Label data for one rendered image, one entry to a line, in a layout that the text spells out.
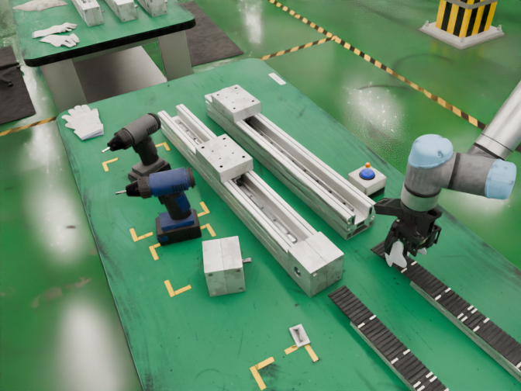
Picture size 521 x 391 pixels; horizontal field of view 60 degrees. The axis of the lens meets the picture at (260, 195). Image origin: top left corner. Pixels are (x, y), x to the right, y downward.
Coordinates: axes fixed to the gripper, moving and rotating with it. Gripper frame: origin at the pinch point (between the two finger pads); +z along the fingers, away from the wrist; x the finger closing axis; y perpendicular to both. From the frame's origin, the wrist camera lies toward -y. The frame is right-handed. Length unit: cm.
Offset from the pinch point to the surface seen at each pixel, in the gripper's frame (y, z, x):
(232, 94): -81, -8, 0
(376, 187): -21.6, -0.5, 13.4
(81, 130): -111, 3, -49
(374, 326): 11.4, 0.4, -18.2
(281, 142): -54, -2, 2
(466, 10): -180, 52, 268
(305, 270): -6.1, -4.8, -23.7
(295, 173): -36.7, -4.4, -4.8
